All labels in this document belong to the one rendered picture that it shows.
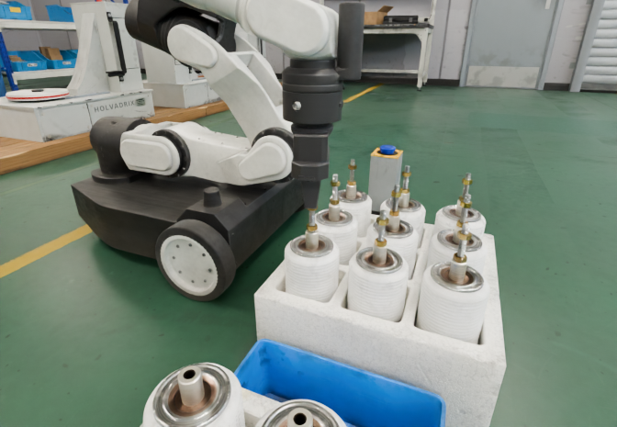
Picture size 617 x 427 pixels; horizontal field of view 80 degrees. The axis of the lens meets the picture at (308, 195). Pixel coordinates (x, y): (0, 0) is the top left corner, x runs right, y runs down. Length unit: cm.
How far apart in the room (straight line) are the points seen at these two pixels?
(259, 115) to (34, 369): 70
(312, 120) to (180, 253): 53
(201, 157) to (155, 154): 13
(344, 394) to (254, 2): 58
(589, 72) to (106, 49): 513
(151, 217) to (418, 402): 73
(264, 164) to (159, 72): 244
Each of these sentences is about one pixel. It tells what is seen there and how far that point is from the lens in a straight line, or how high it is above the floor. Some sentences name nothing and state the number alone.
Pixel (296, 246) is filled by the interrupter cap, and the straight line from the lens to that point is 63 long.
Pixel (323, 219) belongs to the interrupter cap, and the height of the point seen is 25.
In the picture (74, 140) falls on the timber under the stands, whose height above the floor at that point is 7.
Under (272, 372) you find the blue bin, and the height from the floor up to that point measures 6.
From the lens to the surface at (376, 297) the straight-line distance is 60.
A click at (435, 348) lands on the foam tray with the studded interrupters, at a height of 18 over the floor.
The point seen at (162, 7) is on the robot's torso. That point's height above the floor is 65.
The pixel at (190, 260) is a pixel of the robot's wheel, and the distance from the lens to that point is 91.
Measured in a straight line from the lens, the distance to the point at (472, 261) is 68.
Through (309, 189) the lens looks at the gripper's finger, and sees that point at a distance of 57.
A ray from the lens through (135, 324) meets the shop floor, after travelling 94.
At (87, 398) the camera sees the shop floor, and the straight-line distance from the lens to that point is 83.
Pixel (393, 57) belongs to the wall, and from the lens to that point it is 571.
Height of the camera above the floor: 58
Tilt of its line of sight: 23 degrees down
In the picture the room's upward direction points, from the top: straight up
